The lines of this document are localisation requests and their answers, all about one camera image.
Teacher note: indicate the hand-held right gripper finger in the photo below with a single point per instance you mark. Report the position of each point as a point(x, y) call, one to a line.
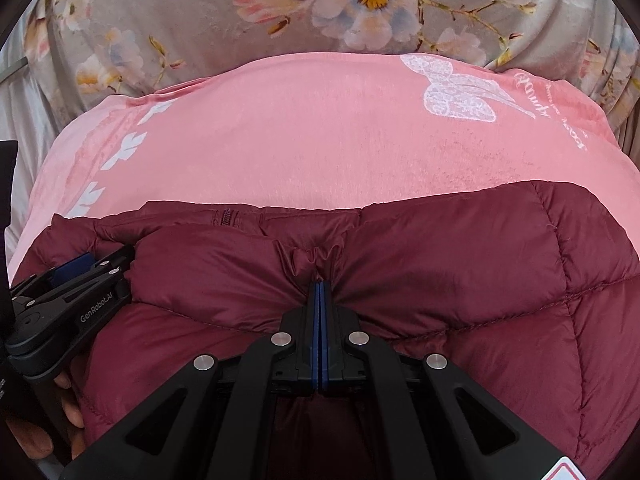
point(325, 310)
point(313, 310)

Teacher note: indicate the maroon puffer jacket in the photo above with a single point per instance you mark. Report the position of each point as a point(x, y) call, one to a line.
point(450, 285)

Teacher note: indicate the pink printed blanket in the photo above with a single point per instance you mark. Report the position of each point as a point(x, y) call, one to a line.
point(300, 140)

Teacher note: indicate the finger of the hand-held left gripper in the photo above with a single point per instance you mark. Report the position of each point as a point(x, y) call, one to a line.
point(75, 267)

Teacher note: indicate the metal band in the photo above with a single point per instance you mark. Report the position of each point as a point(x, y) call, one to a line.
point(14, 71)

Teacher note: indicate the white satin curtain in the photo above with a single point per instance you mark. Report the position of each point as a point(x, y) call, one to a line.
point(25, 120)

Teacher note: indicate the grey floral cloth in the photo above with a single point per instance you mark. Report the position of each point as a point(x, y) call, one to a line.
point(200, 20)

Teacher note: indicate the person's left hand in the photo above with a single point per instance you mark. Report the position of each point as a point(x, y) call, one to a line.
point(72, 410)

